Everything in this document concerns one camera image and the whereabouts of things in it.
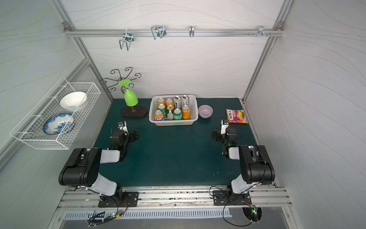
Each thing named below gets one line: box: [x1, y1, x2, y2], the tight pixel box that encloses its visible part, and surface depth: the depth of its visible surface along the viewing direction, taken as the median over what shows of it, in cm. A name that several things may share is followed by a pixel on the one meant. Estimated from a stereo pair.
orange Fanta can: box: [153, 112, 164, 121], surface depth 99 cm
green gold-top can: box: [166, 104, 174, 121], surface depth 103 cm
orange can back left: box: [156, 97, 166, 106], surface depth 107 cm
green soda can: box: [172, 107, 183, 121], surface depth 101 cm
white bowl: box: [59, 91, 88, 113], surface depth 73 cm
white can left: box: [173, 95, 182, 109], surface depth 105 cm
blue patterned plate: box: [42, 113, 76, 136], surface depth 65 cm
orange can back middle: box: [165, 98, 174, 107], surface depth 106 cm
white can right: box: [181, 94, 190, 107], surface depth 106 cm
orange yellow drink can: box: [181, 107, 192, 120], surface depth 103 cm
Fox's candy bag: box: [225, 108, 249, 124], surface depth 109 cm
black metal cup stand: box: [100, 66, 148, 119], surface depth 95 cm
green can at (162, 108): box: [157, 103, 168, 120], surface depth 103 cm
